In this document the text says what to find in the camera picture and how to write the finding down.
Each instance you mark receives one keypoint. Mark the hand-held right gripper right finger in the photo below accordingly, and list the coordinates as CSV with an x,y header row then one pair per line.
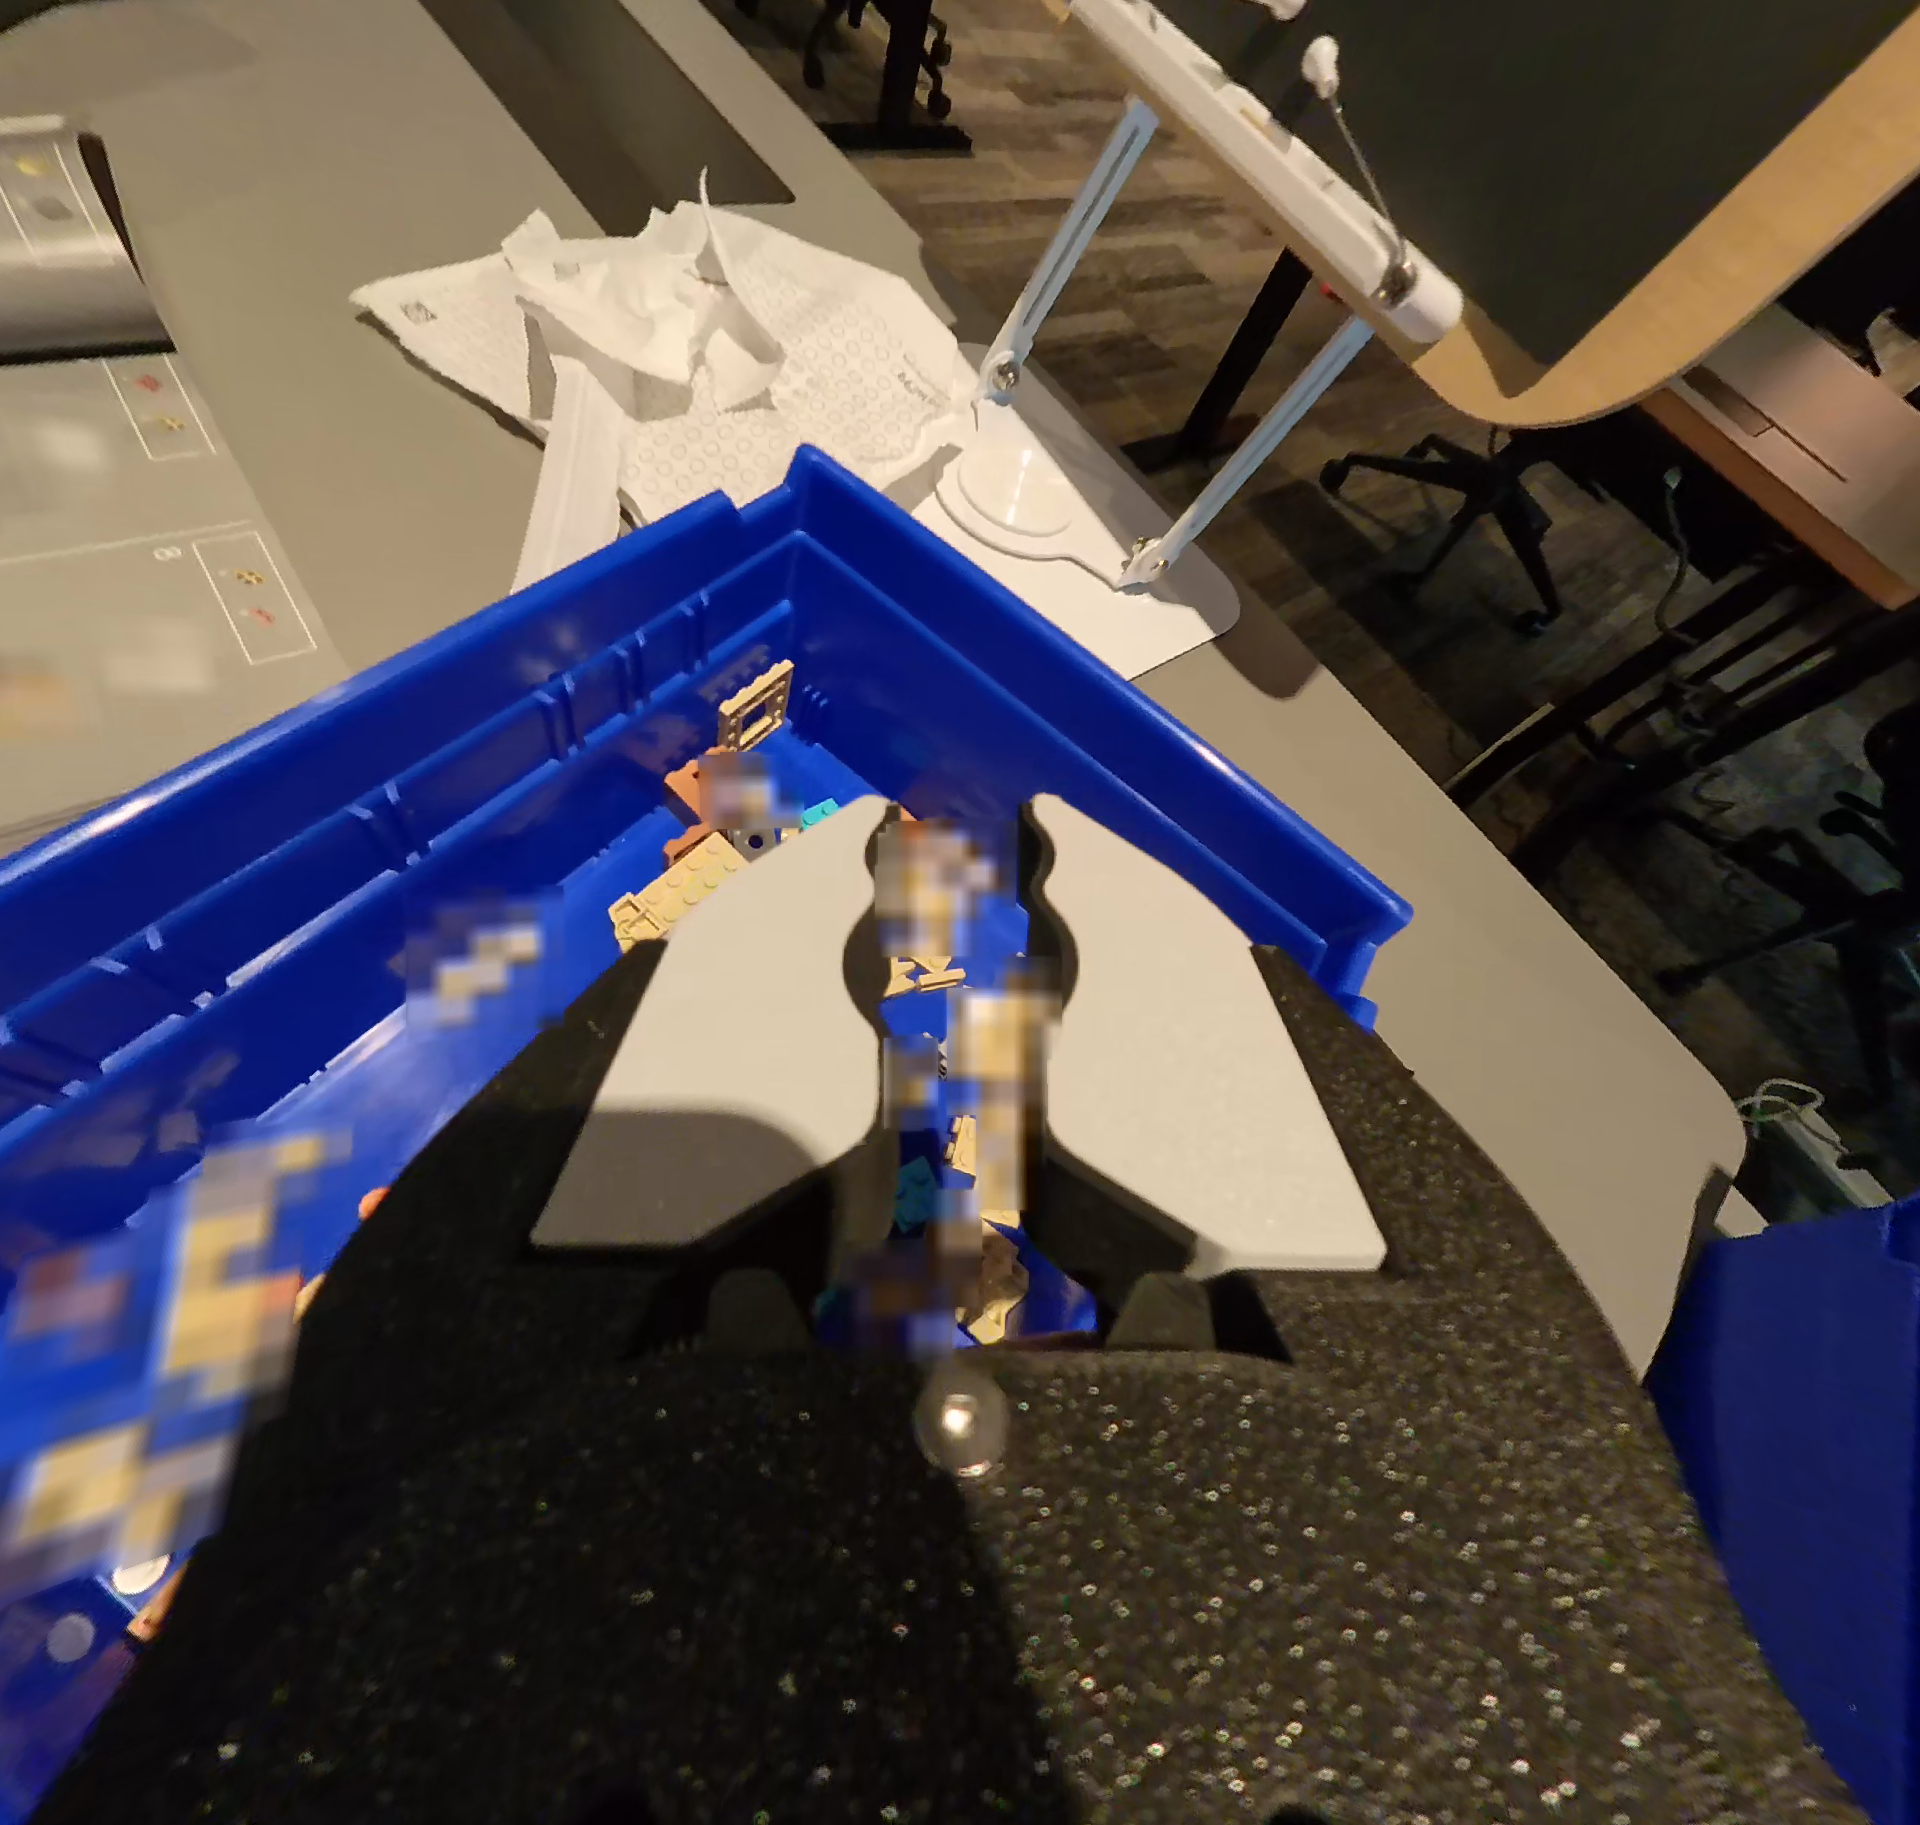
x,y
1186,1091

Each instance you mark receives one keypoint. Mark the crumpled white paper bags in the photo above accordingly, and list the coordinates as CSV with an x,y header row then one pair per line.
x,y
810,355

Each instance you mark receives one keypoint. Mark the open instruction booklet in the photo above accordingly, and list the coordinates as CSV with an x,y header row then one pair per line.
x,y
91,504

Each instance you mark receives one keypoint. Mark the dark panel with wooden edge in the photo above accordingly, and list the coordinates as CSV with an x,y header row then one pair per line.
x,y
1574,85

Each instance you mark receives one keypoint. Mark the white desk lamp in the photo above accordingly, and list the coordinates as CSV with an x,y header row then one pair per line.
x,y
1290,170

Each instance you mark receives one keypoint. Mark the blue plastic bin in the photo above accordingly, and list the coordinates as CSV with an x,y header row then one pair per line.
x,y
1799,1403
976,655

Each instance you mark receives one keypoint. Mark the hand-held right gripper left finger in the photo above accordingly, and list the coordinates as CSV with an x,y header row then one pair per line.
x,y
706,1074

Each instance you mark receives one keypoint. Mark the pile of toy bricks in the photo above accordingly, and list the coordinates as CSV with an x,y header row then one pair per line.
x,y
706,879

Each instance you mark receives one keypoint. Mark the tan wooden table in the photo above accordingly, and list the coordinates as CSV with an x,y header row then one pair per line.
x,y
1799,475

